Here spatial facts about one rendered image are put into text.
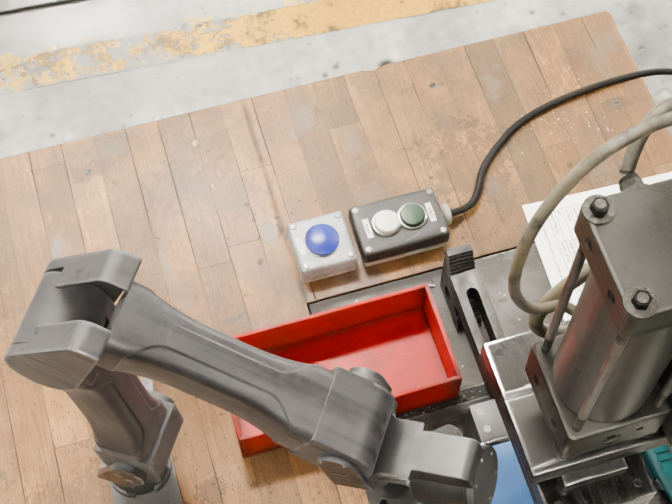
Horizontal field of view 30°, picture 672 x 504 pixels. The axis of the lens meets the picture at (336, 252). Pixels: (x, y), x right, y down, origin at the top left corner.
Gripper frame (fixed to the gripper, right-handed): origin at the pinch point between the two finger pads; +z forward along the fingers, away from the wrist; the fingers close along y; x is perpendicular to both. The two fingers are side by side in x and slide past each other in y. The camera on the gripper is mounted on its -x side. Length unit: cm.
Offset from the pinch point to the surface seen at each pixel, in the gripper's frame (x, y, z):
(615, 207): 2, 29, -41
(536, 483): -4.9, 10.5, -8.8
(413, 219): 34.0, 3.7, 10.4
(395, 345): 20.5, -3.4, 10.7
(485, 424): 6.3, 4.6, 5.6
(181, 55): 134, -50, 88
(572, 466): -5.3, 14.4, -11.1
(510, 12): 125, 15, 120
